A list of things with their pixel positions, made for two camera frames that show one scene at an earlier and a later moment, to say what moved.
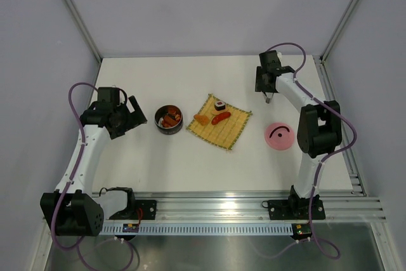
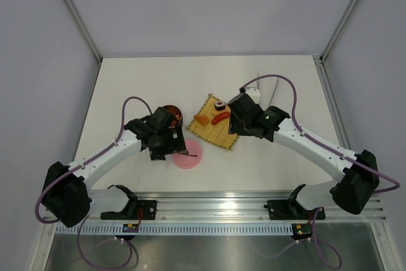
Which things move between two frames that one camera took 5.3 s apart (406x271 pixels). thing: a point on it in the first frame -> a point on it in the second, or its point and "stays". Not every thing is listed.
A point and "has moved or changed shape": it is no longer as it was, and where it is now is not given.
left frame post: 75,11 stays
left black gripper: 134,118 -> 176,145
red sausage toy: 220,117 stays
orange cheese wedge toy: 203,118 stays
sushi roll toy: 219,105 stays
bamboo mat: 225,133 stays
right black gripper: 259,84 -> 234,126
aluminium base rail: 343,205 stays
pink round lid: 279,136 has moved or changed shape
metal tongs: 268,96 has moved or changed shape
